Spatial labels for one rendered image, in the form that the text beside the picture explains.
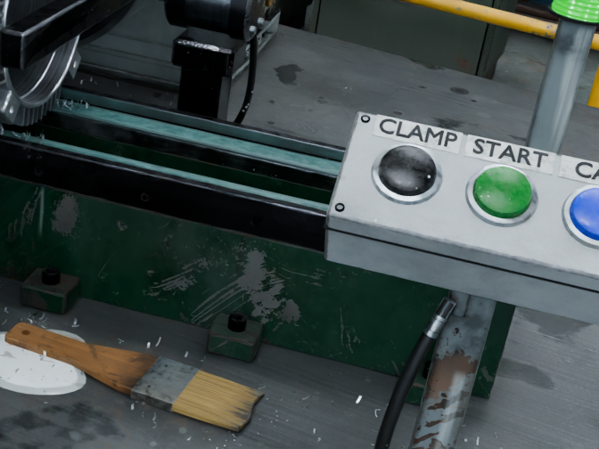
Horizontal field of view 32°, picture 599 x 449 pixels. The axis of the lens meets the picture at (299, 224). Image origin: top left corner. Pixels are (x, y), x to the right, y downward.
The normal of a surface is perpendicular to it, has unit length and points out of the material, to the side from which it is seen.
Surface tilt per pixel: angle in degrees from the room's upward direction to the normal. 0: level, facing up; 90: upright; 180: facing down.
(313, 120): 0
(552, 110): 90
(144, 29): 90
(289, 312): 90
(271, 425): 0
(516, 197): 34
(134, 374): 0
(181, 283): 90
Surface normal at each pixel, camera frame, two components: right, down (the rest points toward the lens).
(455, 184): 0.01, -0.50
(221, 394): 0.17, -0.86
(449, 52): -0.36, 0.38
